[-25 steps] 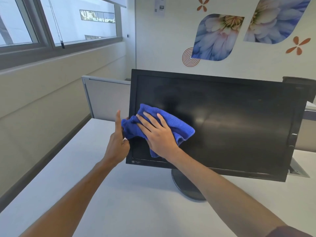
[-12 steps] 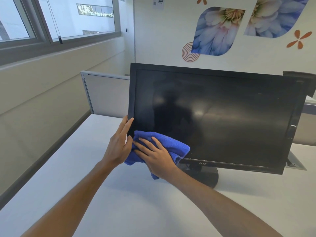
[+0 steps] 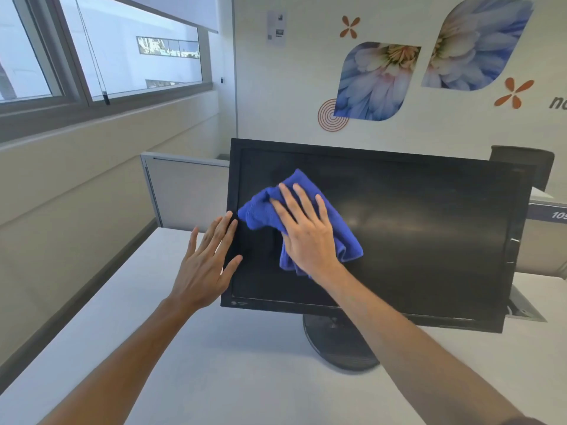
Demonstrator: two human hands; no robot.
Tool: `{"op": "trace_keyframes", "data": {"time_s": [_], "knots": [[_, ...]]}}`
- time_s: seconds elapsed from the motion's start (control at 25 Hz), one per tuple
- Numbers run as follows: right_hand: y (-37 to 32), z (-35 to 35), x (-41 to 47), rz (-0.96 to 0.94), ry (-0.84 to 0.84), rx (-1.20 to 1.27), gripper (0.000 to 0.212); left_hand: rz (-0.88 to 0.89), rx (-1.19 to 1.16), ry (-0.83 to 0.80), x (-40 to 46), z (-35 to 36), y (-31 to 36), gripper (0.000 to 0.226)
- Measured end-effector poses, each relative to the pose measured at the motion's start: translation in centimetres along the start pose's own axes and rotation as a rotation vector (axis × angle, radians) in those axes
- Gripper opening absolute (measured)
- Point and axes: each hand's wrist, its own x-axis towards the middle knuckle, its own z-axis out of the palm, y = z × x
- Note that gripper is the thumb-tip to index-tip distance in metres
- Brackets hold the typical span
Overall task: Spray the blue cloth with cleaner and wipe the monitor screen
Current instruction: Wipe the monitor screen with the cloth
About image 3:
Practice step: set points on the person's right hand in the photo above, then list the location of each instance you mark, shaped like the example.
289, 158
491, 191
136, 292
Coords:
312, 243

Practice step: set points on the person's left hand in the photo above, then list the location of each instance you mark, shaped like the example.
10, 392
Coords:
204, 274

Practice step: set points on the blue microfiber cloth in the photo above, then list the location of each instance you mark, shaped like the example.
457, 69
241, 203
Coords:
261, 212

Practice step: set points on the black acer monitor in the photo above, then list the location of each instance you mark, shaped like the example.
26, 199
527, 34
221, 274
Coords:
421, 243

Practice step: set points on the person's left forearm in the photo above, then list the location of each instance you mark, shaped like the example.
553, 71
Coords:
115, 376

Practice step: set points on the person's right forearm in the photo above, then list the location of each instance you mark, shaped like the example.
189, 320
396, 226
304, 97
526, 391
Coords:
407, 349

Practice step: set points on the grey side partition panel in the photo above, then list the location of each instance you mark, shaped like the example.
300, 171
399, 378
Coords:
186, 194

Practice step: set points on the blind pull wand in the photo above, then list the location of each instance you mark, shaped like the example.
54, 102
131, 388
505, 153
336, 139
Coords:
106, 99

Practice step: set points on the beige cubicle partition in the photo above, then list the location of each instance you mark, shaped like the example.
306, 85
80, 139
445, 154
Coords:
540, 252

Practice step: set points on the grey framed window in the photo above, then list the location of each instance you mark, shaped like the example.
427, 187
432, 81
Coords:
133, 53

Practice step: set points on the black mesh office chair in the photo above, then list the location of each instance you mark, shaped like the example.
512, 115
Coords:
531, 157

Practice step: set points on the blue number sign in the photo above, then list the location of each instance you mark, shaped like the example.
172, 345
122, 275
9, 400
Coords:
553, 214

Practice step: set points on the white roller blind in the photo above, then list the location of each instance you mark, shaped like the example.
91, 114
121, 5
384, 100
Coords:
177, 8

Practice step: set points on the blue flower wall decal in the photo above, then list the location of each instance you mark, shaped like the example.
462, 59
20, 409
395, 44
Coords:
376, 81

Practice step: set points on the orange petal wall decal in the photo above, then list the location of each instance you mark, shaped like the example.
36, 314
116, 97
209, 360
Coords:
350, 27

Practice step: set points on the white paper wall notice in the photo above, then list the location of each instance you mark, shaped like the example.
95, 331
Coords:
277, 26

